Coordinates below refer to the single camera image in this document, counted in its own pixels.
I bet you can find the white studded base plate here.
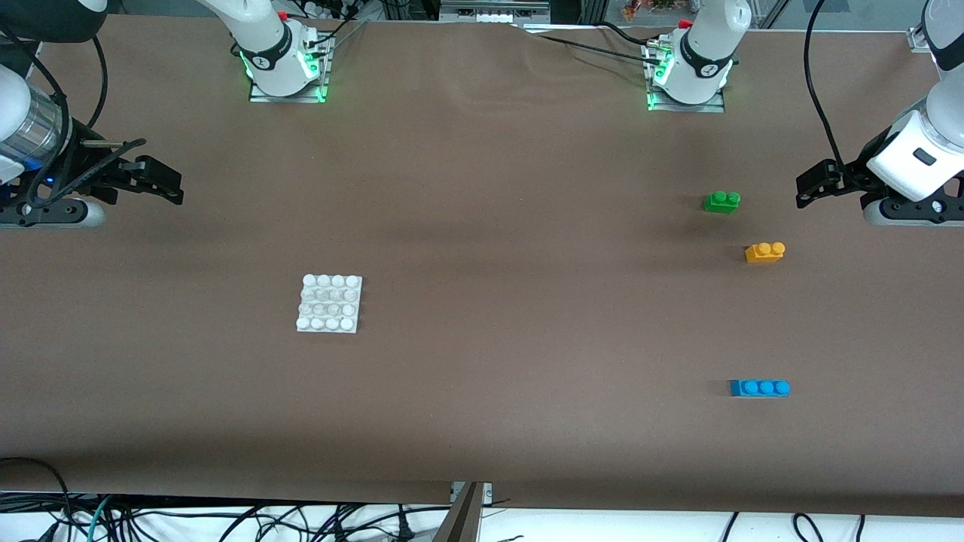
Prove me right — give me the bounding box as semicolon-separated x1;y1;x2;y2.
296;273;364;333

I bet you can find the blue three-stud block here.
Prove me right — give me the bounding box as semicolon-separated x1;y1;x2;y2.
729;379;792;398

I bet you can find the white power strip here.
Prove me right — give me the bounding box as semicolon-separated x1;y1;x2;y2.
297;0;358;20

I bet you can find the orange red clutter item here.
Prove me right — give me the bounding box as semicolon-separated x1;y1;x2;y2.
621;0;679;20

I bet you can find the brown table cover sheet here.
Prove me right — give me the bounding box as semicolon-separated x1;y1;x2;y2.
0;14;964;520

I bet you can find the grey metal box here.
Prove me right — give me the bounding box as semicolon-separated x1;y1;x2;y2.
439;0;552;25

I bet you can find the dark metal beam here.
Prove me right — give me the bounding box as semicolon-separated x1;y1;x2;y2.
433;483;483;542

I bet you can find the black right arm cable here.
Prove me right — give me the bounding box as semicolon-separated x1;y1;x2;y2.
0;30;148;212

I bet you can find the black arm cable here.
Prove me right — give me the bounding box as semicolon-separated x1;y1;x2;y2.
0;30;148;212
803;0;852;181

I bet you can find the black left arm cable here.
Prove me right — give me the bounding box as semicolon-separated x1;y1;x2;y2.
803;0;852;181

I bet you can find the thin grey cable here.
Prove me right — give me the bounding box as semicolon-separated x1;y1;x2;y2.
322;18;370;55

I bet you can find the black looped cable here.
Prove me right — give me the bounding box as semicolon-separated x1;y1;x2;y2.
0;457;74;542

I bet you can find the teal cable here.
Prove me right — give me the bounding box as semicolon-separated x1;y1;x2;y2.
75;493;114;542

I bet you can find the silver table edge bracket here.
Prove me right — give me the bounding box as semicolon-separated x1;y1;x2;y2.
450;482;494;507

